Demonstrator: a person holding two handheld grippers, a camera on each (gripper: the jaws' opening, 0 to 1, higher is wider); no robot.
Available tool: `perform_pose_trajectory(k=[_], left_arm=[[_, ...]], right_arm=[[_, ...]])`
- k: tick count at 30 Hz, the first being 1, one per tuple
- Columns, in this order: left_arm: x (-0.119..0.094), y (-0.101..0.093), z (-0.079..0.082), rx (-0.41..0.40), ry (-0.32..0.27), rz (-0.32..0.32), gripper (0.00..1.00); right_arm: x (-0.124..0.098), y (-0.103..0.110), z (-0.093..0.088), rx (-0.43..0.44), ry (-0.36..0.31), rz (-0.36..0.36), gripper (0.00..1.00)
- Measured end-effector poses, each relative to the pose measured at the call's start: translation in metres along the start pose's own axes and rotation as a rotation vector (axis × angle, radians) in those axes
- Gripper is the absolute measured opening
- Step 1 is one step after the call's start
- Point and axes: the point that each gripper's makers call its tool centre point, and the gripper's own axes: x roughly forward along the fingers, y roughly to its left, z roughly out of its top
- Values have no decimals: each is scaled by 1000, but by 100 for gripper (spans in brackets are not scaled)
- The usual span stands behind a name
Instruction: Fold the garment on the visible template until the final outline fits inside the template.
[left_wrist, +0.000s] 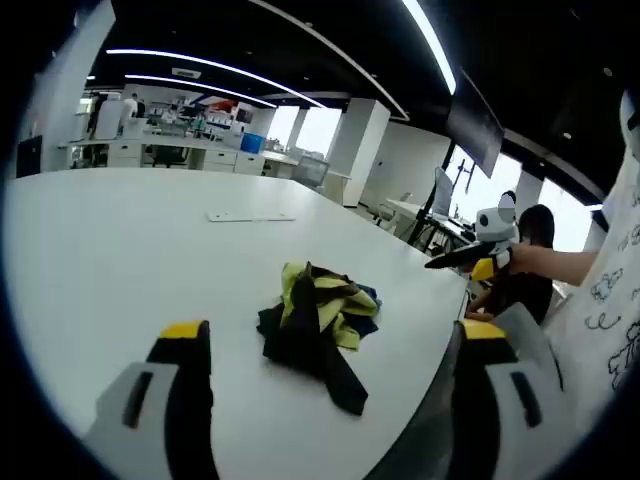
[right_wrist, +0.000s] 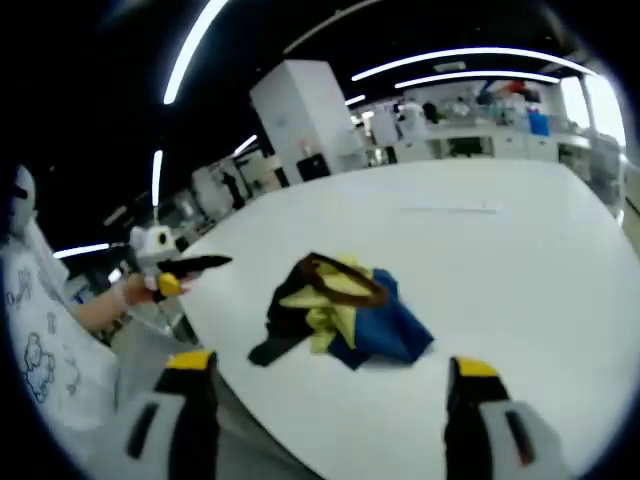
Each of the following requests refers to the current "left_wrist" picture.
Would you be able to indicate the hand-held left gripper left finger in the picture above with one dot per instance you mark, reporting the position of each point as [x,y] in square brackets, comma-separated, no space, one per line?
[192,380]

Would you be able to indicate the desk monitor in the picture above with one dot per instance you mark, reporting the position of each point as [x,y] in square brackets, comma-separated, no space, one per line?
[442,192]

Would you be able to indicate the person's right hand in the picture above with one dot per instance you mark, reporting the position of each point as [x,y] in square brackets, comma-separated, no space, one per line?
[517,260]

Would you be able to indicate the black cabinet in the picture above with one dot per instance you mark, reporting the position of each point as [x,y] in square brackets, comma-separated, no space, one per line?
[29,156]

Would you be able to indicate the long ceiling light strip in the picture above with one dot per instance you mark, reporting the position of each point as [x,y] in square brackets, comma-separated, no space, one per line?
[210,65]
[200,89]

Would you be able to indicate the wide ceiling light strip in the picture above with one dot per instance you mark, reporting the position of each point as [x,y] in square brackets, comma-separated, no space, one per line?
[435,45]

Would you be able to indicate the white square pillar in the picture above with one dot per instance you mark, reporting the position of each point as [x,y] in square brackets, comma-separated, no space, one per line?
[357,150]
[75,100]

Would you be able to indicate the grey mesh office chair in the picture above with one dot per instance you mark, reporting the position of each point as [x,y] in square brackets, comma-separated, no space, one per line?
[310,172]

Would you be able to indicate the white cabinet counter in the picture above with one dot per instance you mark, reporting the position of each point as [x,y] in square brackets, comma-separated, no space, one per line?
[210,157]

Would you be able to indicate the dark hanging panel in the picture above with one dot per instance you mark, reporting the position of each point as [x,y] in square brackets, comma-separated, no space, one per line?
[475,125]

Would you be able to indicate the person's white printed shirt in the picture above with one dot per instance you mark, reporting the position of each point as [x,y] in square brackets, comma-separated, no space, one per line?
[610,280]

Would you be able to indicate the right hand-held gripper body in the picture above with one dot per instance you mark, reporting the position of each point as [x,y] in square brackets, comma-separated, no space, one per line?
[487,225]

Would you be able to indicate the blue storage bin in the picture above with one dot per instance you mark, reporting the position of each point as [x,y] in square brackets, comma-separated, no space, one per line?
[252,142]

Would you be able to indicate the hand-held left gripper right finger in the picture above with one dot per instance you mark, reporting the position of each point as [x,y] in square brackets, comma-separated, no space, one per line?
[475,400]

